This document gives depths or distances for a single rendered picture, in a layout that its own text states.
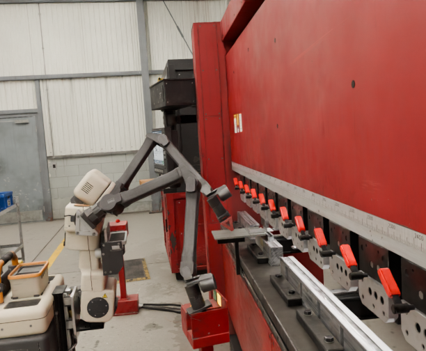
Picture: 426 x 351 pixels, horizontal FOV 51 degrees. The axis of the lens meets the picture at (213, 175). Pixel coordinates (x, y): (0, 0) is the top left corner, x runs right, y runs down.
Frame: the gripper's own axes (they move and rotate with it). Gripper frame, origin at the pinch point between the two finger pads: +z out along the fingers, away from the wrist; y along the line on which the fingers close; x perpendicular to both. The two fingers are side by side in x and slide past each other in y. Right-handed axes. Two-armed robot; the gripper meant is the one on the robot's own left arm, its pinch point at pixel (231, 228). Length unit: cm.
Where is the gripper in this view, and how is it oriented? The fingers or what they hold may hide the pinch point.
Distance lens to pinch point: 238.8
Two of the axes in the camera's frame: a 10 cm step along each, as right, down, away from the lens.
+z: 5.3, 8.4, 1.3
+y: -0.9, -0.9, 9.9
